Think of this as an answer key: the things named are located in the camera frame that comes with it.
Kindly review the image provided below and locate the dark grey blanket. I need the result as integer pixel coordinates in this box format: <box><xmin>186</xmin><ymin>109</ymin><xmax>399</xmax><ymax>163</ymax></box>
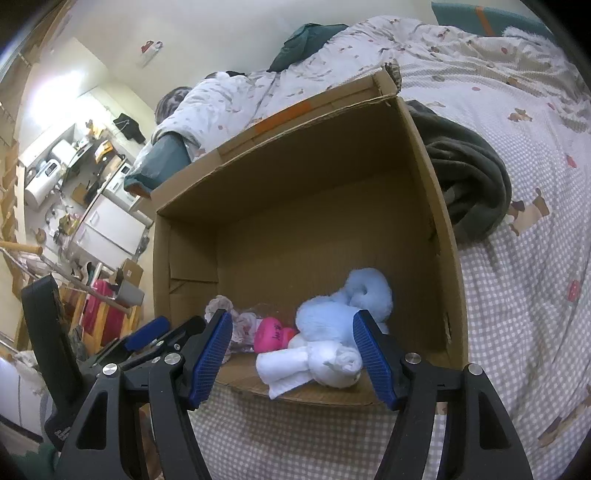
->
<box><xmin>406</xmin><ymin>100</ymin><xmax>512</xmax><ymax>244</ymax></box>

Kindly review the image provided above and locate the pink storage crate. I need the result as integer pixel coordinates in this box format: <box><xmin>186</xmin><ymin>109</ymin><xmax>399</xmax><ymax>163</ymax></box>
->
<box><xmin>82</xmin><ymin>278</ymin><xmax>116</xmax><ymax>347</ymax></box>

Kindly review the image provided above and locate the gingham duvet with dog prints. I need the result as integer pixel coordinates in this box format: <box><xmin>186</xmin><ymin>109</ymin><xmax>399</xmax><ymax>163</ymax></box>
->
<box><xmin>153</xmin><ymin>15</ymin><xmax>590</xmax><ymax>479</ymax></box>

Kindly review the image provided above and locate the white water heater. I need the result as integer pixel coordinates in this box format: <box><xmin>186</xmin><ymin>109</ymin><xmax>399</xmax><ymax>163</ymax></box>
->
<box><xmin>24</xmin><ymin>158</ymin><xmax>62</xmax><ymax>210</ymax></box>

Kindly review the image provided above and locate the clear plastic packet with label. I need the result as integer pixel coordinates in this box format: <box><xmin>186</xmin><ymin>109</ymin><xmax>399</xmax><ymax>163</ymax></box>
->
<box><xmin>204</xmin><ymin>295</ymin><xmax>263</xmax><ymax>358</ymax></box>

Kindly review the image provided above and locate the white sock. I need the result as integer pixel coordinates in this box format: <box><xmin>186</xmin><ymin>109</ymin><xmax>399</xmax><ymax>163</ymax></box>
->
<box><xmin>256</xmin><ymin>341</ymin><xmax>363</xmax><ymax>399</ymax></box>

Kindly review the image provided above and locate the pink soft object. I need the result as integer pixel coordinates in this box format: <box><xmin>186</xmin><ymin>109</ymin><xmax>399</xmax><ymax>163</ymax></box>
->
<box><xmin>253</xmin><ymin>317</ymin><xmax>297</xmax><ymax>354</ymax></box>

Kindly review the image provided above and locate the teal headboard cushion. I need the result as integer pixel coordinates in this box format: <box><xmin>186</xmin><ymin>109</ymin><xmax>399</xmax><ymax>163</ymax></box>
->
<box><xmin>432</xmin><ymin>2</ymin><xmax>554</xmax><ymax>40</ymax></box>

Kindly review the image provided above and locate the light blue fluffy sock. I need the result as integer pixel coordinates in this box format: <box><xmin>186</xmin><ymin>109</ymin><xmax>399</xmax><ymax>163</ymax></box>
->
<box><xmin>294</xmin><ymin>268</ymin><xmax>394</xmax><ymax>347</ymax></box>

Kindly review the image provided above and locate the teal pillow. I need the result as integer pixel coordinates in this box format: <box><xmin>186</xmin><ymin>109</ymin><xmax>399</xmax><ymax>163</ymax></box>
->
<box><xmin>123</xmin><ymin>132</ymin><xmax>190</xmax><ymax>198</ymax></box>

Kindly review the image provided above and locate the black hanging garment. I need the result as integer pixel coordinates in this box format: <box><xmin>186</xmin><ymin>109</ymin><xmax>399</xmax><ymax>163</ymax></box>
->
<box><xmin>113</xmin><ymin>113</ymin><xmax>146</xmax><ymax>145</ymax></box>

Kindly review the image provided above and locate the brown cardboard box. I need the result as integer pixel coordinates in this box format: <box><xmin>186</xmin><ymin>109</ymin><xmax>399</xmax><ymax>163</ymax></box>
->
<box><xmin>151</xmin><ymin>70</ymin><xmax>468</xmax><ymax>369</ymax></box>

